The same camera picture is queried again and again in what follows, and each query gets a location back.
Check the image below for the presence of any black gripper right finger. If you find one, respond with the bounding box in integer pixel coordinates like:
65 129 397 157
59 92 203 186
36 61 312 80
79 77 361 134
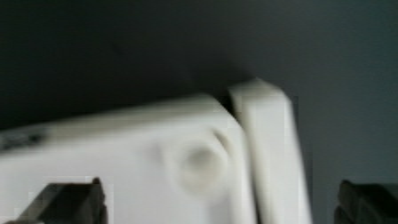
335 180 398 224

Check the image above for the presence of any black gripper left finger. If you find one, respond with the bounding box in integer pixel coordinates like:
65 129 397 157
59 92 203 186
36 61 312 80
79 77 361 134
13 178 109 224

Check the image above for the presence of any white desk top tray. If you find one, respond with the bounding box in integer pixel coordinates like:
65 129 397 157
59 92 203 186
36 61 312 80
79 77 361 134
0 95 257 224

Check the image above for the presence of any white U-shaped obstacle frame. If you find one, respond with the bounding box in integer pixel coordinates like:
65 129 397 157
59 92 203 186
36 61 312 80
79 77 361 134
230 79 313 224

